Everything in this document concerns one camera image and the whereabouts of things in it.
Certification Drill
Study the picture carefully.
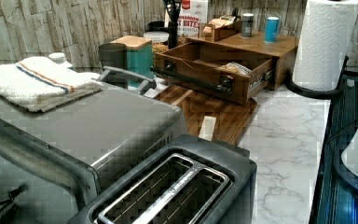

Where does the small wooden organizer tray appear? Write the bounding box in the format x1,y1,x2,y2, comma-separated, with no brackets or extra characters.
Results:
198,16,241,42

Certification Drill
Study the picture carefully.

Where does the glass jar with white lid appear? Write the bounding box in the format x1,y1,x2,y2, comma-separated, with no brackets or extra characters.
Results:
144,31,169,53

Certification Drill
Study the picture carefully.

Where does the teal canister with wooden lid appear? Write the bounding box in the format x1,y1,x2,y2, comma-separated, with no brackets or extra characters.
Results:
108,35,154,78

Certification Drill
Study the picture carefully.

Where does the black appliance stand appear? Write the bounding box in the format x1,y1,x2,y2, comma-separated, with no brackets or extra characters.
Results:
162,0,182,49

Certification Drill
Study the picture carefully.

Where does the white red cereal box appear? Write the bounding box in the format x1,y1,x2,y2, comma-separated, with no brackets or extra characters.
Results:
165,0,209,36

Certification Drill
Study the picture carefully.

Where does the white striped folded towel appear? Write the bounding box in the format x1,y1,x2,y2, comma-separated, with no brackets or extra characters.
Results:
0,56,103,112

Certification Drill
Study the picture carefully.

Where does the stainless steel toaster oven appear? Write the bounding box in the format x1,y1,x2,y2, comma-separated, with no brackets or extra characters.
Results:
0,65,188,224

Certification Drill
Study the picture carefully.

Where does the white bottle cap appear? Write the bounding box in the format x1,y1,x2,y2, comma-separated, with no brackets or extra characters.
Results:
48,52,73,68

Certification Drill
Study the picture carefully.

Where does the black paper towel holder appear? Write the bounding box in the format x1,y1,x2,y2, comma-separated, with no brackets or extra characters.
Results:
284,56,349,100

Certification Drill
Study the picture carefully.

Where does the black two-slot toaster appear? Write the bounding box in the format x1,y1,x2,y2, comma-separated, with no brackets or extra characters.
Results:
67,134,257,224

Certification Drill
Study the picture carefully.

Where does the dark grey cylindrical canister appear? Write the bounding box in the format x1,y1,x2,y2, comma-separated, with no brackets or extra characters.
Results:
99,43,128,89

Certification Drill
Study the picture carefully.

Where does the wooden drawer cabinet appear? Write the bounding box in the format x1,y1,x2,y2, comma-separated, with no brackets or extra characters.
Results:
188,30,300,91

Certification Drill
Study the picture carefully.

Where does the blue can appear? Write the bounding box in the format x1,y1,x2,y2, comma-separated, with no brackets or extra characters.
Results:
265,16,280,43

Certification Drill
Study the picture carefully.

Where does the packet inside drawer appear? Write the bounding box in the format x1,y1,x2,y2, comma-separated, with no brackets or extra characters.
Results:
218,62,251,76

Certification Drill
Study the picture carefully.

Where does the wooden cutting board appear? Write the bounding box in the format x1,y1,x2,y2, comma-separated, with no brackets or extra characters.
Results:
155,85,257,145

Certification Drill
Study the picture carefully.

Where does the white paper towel roll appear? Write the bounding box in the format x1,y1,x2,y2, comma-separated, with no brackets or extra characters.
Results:
292,0,358,91

